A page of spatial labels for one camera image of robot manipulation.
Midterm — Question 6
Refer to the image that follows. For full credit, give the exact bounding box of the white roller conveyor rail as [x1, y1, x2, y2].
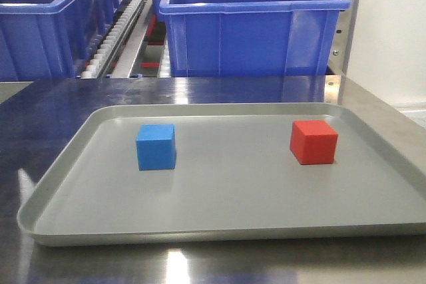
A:
[79, 0, 144, 79]

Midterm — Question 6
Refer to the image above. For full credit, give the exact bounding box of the red cube block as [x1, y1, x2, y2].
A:
[290, 120, 338, 165]

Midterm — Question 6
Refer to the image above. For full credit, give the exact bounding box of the blue plastic bin left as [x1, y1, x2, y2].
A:
[1, 0, 125, 81]

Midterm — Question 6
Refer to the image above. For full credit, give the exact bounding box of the grey metal tray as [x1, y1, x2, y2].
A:
[17, 103, 425, 246]

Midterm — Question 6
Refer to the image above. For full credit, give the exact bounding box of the blue plastic bin right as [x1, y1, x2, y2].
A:
[159, 0, 351, 77]

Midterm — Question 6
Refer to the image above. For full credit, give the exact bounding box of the metal shelf upright post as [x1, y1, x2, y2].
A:
[328, 0, 359, 74]

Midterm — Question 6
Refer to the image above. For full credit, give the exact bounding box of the blue cube block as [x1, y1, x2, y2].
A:
[136, 124, 176, 170]

